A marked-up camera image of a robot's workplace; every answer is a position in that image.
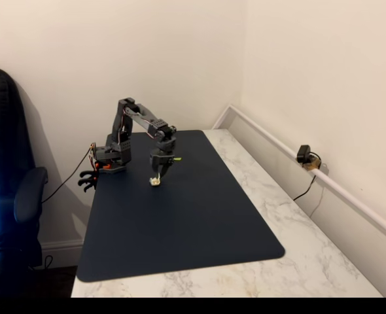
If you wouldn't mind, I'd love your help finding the black office chair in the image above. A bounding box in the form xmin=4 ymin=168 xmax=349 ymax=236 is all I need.
xmin=0 ymin=67 xmax=49 ymax=298

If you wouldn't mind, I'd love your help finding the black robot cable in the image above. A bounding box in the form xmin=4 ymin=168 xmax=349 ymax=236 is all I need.
xmin=41 ymin=147 xmax=93 ymax=204

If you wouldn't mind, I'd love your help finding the black and orange table clamp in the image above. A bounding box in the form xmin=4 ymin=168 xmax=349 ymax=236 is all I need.
xmin=77 ymin=162 xmax=111 ymax=194

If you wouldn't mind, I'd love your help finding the white wall rail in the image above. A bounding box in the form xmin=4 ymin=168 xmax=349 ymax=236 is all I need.
xmin=211 ymin=104 xmax=386 ymax=247

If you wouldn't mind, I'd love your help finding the tan webcam mount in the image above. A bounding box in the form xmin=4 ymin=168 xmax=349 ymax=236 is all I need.
xmin=302 ymin=156 xmax=323 ymax=172

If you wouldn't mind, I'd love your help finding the black webcam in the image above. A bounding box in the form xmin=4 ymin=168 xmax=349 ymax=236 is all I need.
xmin=296 ymin=145 xmax=312 ymax=164

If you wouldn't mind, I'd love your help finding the black webcam cable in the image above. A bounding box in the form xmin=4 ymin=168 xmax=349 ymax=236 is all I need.
xmin=292 ymin=152 xmax=322 ymax=202

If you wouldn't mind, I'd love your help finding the dark blue desk mat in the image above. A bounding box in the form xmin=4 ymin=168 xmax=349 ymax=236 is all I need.
xmin=76 ymin=130 xmax=286 ymax=283

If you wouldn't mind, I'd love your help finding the black cable on floor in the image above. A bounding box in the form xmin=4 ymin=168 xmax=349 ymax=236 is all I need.
xmin=29 ymin=254 xmax=54 ymax=271

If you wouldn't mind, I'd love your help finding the white baseboard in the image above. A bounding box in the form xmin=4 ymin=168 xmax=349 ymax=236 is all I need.
xmin=41 ymin=239 xmax=84 ymax=270

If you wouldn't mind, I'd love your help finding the grey robot arm with base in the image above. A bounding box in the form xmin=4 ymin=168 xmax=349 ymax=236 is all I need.
xmin=88 ymin=97 xmax=178 ymax=175

